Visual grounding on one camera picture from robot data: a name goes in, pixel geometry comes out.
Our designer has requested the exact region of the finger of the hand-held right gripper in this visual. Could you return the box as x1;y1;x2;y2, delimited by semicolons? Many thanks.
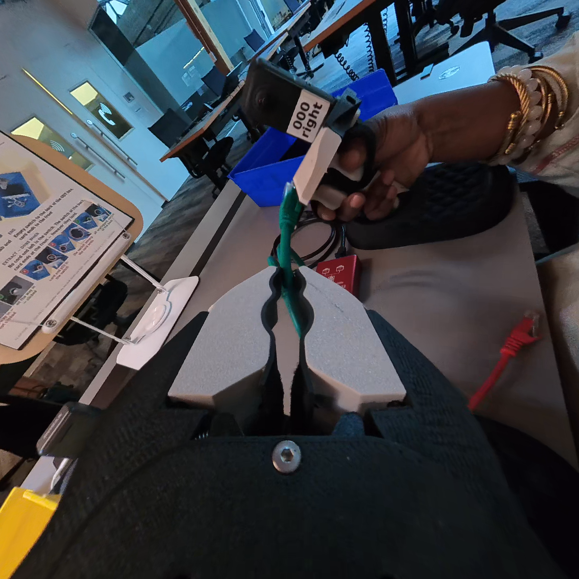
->
292;128;343;208

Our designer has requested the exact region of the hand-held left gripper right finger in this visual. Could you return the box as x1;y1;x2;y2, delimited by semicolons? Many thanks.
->
296;267;408;413

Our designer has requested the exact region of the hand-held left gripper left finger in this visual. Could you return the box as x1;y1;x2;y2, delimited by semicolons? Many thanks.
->
167;265;280;417

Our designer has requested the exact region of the blue plastic bin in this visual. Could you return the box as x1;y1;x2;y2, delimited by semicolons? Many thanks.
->
228;69;399;208

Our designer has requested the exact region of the red ethernet splitter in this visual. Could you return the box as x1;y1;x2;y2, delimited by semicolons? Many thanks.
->
315;255;362;299

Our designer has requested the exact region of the green ethernet cable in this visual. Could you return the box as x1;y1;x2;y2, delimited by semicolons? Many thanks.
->
267;183;306;337

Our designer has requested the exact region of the black ethernet cable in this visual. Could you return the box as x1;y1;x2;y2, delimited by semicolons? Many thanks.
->
271;217;349;268

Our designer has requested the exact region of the red ethernet cable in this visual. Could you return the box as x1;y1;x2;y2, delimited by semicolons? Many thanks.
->
468;310;543;410

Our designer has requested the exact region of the yellow plastic bin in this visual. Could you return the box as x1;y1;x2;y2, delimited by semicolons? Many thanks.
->
0;486;62;579

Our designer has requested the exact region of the person's right forearm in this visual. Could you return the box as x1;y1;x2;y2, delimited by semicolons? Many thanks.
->
489;43;579;200

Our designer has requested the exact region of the grey desk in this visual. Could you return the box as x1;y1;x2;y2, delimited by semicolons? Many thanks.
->
79;104;566;469

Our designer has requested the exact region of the white document stand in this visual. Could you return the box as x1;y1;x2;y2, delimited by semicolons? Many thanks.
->
43;253;200;371

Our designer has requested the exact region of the long office table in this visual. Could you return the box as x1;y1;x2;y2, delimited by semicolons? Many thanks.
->
160;79;247;182

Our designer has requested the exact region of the black office chair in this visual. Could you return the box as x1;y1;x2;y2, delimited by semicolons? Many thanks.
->
436;0;571;64
148;109;236;182

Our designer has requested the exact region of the wooden office table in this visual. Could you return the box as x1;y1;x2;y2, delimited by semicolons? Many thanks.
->
301;0;399;87

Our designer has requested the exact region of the black padded wrist rest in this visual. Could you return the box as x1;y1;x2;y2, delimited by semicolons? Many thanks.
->
346;162;517;251

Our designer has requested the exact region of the silver laptop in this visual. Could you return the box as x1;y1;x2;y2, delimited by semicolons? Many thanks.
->
393;41;497;106

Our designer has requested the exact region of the lit phone icon sign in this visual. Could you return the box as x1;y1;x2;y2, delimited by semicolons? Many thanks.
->
70;81;134;140
11;117;93;171

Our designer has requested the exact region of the dark grey box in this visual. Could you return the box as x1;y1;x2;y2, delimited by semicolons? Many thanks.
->
36;402;101;458

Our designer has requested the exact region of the tan printed poster board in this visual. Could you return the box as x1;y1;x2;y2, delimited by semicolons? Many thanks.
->
0;131;144;365

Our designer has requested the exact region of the black coiled cable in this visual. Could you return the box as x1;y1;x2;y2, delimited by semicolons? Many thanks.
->
335;9;390;83

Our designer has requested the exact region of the beaded bracelet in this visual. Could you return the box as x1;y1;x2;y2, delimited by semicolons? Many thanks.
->
488;65;570;166

